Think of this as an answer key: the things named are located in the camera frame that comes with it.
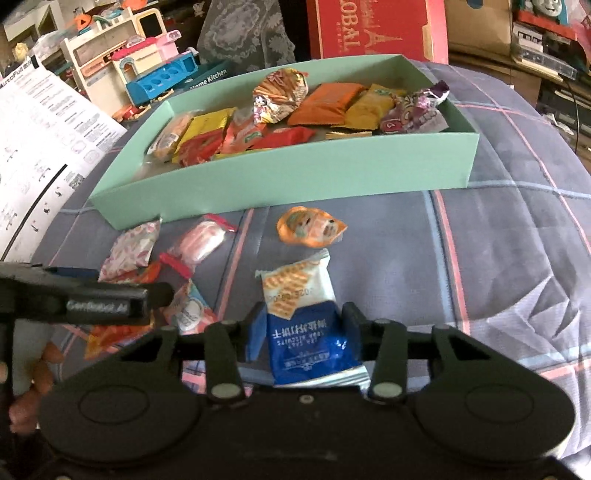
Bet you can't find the round orange jelly cup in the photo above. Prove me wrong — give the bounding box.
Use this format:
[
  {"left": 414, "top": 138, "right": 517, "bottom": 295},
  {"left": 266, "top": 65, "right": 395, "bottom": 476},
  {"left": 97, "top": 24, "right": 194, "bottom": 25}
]
[{"left": 277, "top": 206, "right": 348, "bottom": 248}]

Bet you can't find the purple white snack bag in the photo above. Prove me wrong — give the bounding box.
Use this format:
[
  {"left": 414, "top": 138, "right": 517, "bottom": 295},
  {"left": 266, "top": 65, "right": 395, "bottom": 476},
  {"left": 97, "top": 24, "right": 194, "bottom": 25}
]
[{"left": 379, "top": 80, "right": 451, "bottom": 136}]

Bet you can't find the blue toy rack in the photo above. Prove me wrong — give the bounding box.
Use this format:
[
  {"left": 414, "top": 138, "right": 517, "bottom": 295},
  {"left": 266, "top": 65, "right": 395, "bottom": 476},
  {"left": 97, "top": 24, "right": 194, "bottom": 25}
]
[{"left": 126, "top": 53, "right": 200, "bottom": 105}]

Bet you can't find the striped stick snack bag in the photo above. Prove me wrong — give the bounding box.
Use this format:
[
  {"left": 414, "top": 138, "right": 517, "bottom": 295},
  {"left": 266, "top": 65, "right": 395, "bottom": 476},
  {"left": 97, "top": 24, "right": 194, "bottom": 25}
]
[{"left": 252, "top": 68, "right": 309, "bottom": 125}]

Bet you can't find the teal toy kitchen box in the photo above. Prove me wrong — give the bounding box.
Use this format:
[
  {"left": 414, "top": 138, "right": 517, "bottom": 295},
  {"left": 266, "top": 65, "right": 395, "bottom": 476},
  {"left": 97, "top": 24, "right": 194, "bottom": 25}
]
[{"left": 178, "top": 60, "right": 234, "bottom": 94}]

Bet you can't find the low brown cardboard box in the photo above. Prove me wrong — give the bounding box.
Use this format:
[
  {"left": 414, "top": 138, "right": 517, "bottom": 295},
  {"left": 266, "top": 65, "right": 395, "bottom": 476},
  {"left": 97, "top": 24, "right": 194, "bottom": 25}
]
[{"left": 448, "top": 41, "right": 544, "bottom": 110}]

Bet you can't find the orange pink snack packet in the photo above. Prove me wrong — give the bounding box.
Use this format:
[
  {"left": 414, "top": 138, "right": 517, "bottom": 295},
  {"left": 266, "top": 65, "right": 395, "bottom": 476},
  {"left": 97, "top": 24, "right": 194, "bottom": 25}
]
[{"left": 221, "top": 108, "right": 269, "bottom": 153}]

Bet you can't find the large red gift box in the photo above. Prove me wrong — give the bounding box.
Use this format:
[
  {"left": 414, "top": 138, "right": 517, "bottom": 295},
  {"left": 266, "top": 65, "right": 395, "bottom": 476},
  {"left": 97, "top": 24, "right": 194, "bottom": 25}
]
[{"left": 307, "top": 0, "right": 450, "bottom": 64}]

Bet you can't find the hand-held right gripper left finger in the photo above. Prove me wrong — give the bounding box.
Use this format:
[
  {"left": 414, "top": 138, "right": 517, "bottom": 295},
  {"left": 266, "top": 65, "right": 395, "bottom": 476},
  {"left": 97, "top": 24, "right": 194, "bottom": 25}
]
[{"left": 119, "top": 302, "right": 269, "bottom": 403}]

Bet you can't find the pink patterned snack packet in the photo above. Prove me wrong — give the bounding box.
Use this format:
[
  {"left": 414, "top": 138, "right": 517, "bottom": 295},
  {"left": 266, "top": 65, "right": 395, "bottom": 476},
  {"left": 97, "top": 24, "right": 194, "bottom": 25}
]
[{"left": 98, "top": 217, "right": 162, "bottom": 282}]

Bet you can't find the clear pastry packet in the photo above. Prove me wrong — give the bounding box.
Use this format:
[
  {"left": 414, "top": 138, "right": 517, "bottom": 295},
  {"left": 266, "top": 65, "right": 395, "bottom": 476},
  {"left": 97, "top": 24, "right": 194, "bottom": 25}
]
[{"left": 148, "top": 113, "right": 193, "bottom": 160}]

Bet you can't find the orange patterned snack packet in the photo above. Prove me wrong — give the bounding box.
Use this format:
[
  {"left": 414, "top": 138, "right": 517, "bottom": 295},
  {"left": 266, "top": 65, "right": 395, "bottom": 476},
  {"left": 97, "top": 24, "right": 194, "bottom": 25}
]
[{"left": 84, "top": 323, "right": 156, "bottom": 361}]

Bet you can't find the blue train toy box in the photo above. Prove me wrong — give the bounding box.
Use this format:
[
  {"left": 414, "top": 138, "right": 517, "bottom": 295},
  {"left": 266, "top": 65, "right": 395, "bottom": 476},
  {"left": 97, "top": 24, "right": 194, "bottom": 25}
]
[{"left": 512, "top": 0, "right": 591, "bottom": 38}]

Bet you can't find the gold foil snack packet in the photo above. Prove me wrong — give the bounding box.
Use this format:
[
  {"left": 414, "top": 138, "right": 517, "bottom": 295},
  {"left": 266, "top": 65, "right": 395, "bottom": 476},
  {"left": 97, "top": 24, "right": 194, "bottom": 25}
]
[{"left": 172, "top": 108, "right": 236, "bottom": 162}]

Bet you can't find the person's left hand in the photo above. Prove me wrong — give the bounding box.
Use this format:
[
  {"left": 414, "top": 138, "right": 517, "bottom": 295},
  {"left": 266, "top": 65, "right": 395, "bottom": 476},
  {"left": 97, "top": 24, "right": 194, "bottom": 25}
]
[{"left": 0, "top": 344, "right": 65, "bottom": 435}]

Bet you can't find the stack of books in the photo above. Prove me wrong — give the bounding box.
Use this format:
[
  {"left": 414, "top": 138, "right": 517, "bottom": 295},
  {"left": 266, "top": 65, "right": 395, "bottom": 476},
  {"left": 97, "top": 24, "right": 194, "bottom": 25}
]
[{"left": 512, "top": 21, "right": 580, "bottom": 79}]

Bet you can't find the small orange red packet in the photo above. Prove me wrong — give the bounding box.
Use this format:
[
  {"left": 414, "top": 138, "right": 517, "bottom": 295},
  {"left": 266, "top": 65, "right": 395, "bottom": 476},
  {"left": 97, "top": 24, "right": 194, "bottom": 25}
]
[{"left": 117, "top": 263, "right": 163, "bottom": 285}]

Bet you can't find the white printed instruction sheet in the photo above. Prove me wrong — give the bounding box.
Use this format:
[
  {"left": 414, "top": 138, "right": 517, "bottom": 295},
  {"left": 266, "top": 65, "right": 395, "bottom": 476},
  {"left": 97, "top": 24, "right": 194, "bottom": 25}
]
[{"left": 0, "top": 58, "right": 128, "bottom": 265}]

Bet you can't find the grey lace cloth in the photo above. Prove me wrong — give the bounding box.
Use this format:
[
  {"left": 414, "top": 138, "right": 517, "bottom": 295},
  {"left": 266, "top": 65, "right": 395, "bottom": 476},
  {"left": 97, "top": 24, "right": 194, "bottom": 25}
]
[{"left": 196, "top": 0, "right": 296, "bottom": 73}]

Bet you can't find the yellow dried fruit packet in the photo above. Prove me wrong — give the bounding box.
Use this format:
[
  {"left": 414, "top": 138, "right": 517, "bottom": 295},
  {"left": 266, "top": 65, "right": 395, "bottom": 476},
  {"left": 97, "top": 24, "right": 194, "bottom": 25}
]
[{"left": 344, "top": 84, "right": 408, "bottom": 131}]

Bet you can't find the cream toy kitchen set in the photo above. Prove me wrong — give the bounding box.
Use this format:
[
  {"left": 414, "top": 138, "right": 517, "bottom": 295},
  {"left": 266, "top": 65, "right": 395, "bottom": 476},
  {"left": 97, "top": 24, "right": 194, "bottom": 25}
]
[{"left": 60, "top": 4, "right": 182, "bottom": 121}]

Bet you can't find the mint green cardboard box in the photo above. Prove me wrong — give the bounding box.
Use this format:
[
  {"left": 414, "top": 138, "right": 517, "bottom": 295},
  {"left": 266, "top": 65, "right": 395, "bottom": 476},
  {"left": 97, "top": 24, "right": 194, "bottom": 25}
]
[{"left": 89, "top": 53, "right": 480, "bottom": 230}]

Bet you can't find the clear pink sweet packet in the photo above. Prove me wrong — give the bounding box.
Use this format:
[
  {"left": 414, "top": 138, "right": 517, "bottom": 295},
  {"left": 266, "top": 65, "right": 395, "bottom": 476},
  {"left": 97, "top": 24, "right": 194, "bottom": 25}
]
[{"left": 167, "top": 213, "right": 237, "bottom": 267}]

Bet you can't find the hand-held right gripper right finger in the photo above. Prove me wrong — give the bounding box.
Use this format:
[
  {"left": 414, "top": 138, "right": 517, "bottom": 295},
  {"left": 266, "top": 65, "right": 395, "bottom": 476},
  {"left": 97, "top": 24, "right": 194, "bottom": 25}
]
[{"left": 342, "top": 302, "right": 496, "bottom": 401}]

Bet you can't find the red yellow snack packet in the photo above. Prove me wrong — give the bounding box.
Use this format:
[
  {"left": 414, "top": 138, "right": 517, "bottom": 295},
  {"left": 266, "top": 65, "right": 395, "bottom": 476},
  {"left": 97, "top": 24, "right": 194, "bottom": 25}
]
[{"left": 178, "top": 129, "right": 227, "bottom": 167}]

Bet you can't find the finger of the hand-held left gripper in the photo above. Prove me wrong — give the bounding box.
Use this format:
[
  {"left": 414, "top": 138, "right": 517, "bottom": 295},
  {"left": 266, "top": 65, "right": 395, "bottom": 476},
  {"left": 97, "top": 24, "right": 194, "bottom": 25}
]
[{"left": 46, "top": 266, "right": 177, "bottom": 309}]

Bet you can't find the plaid grey blanket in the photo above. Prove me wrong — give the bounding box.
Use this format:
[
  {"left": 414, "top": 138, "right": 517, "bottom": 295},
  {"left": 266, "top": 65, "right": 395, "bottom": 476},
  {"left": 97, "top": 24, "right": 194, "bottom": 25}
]
[{"left": 28, "top": 60, "right": 591, "bottom": 472}]

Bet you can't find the blue white biscuit packet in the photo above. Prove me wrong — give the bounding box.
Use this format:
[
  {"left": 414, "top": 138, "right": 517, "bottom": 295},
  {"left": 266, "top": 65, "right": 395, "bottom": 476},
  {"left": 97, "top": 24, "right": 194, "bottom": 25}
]
[{"left": 255, "top": 248, "right": 372, "bottom": 387}]

